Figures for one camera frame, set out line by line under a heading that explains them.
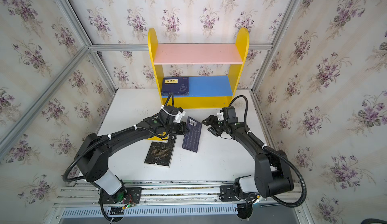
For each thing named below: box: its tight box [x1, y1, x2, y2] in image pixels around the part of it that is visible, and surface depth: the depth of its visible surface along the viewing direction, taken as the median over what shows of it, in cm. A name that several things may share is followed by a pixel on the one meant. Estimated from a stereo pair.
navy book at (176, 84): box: [162, 76, 189, 92], surface depth 103 cm
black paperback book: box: [144, 135, 178, 168], surface depth 88 cm
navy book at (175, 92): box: [161, 88, 189, 96], surface depth 99 cm
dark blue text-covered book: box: [181, 116, 203, 153], surface depth 87 cm
